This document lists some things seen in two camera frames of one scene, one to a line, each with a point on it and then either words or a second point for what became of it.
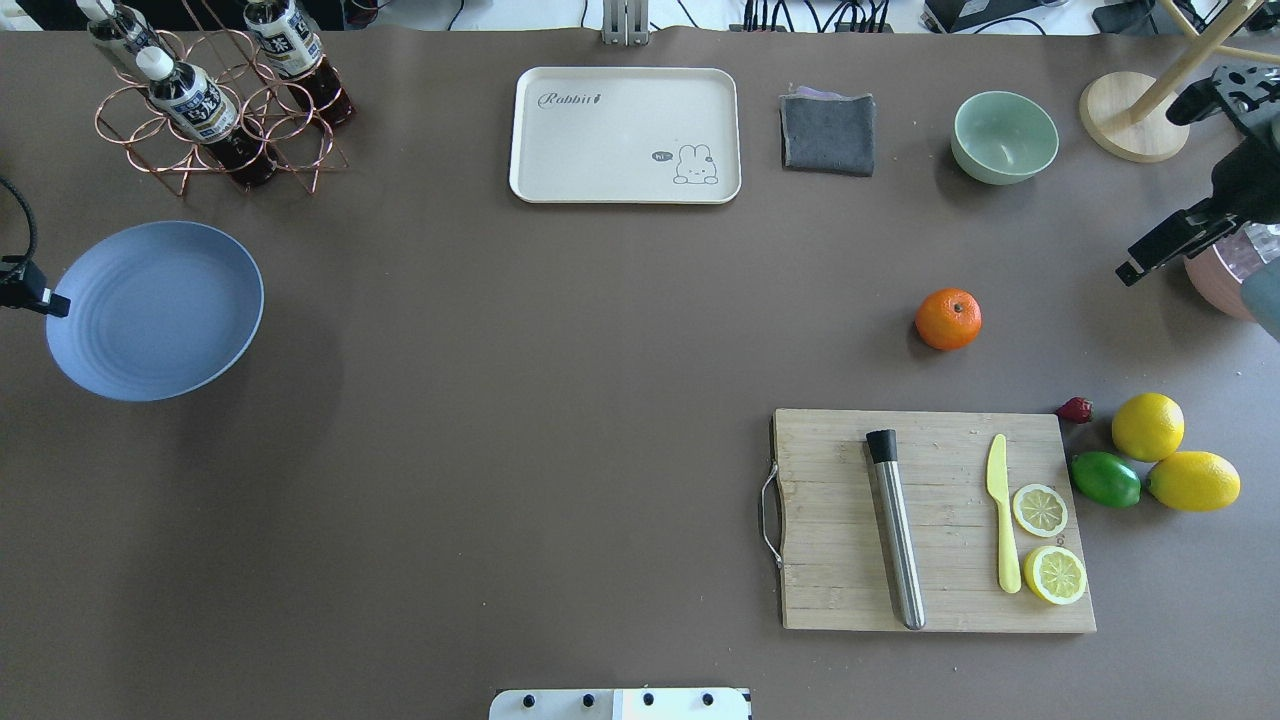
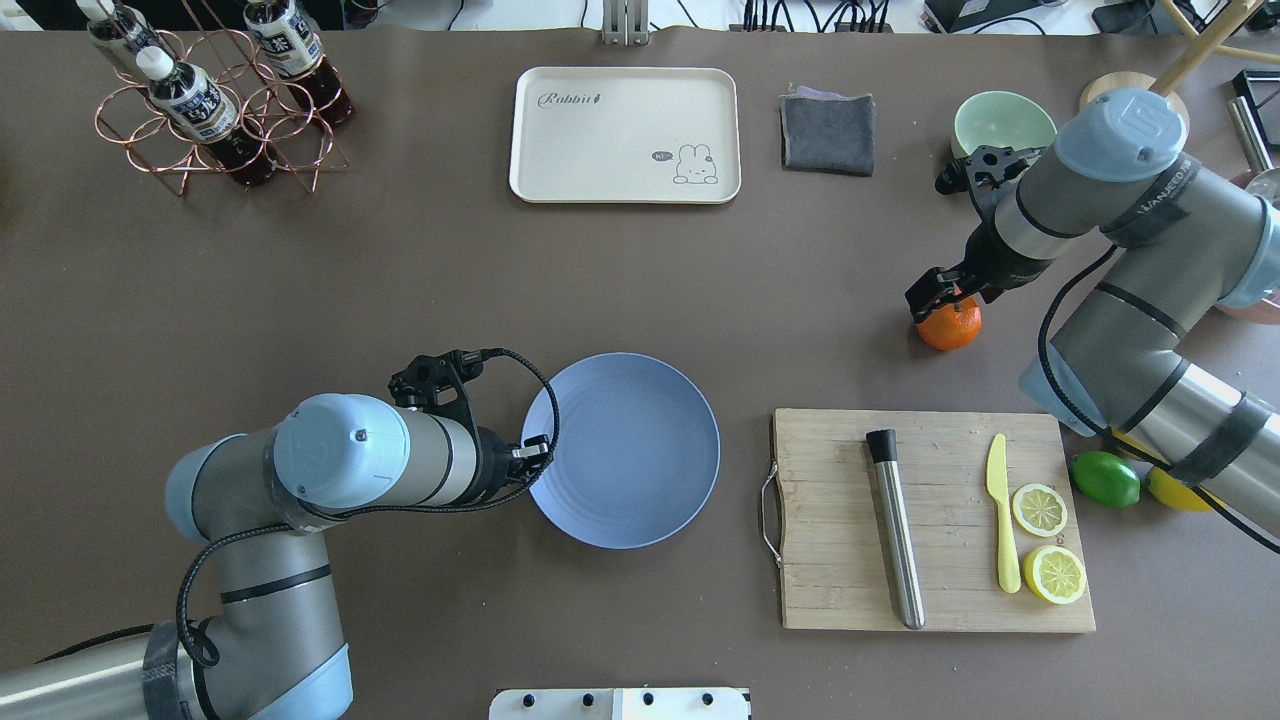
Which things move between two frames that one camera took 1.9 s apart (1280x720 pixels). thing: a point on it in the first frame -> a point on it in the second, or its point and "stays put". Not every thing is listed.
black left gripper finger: x=23 y=285 -> x=507 y=467
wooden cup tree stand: x=1137 y=116 stays put
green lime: x=1105 y=480 stays put
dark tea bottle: x=198 y=108 stays put
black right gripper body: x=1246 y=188 -> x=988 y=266
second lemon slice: x=1054 y=574 stays put
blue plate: x=160 y=311 -> x=637 y=455
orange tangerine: x=949 y=319 stays put
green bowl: x=1003 y=138 stays put
